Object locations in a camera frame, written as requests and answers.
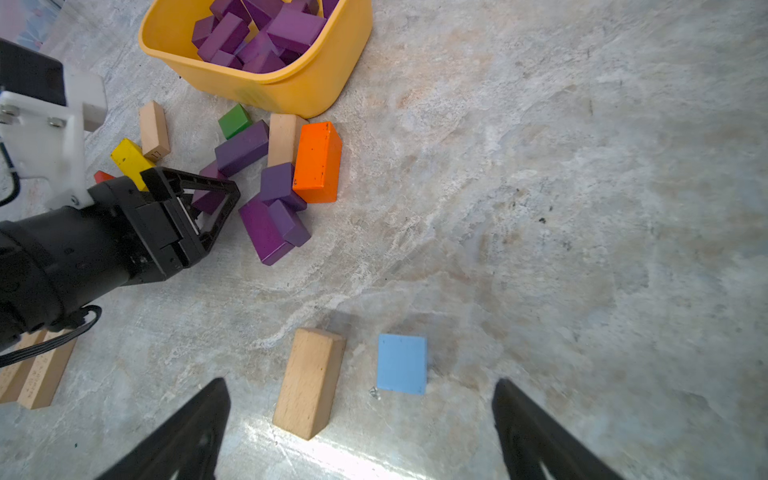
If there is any yellow plastic storage bin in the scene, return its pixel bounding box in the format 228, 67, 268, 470
138, 1, 373, 119

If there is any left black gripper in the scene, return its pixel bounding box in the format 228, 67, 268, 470
35, 167, 240, 300

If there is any natural wood brick top centre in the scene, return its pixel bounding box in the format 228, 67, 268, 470
267, 113, 308, 167

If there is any yellow long brick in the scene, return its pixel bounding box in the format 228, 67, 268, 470
110, 138, 155, 191

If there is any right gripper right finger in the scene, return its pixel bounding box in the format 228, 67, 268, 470
491, 378, 621, 480

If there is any purple small brick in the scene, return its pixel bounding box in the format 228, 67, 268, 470
267, 200, 311, 247
259, 163, 307, 211

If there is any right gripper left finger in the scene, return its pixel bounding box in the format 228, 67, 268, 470
99, 377, 231, 479

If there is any natural wood brick right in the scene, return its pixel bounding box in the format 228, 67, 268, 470
272, 328, 346, 440

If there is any light blue cube brick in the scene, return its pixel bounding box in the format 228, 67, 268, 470
376, 334, 428, 395

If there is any purple brick slanted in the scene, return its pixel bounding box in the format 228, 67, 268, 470
239, 194, 294, 266

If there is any natural wood long brick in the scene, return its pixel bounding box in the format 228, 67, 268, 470
17, 340, 76, 410
1, 330, 46, 404

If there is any red bridge brick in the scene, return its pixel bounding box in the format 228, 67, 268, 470
93, 170, 115, 184

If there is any natural wood long brick left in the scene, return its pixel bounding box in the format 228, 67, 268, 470
1, 330, 46, 404

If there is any purple long brick top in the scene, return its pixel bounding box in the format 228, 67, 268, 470
215, 120, 269, 178

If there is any natural wood brick top left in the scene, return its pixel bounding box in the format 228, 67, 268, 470
139, 101, 171, 162

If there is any green small brick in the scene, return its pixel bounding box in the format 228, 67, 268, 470
218, 104, 253, 140

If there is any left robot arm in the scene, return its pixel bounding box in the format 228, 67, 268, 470
1, 167, 240, 348

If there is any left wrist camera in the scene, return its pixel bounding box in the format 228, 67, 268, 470
1, 39, 108, 209

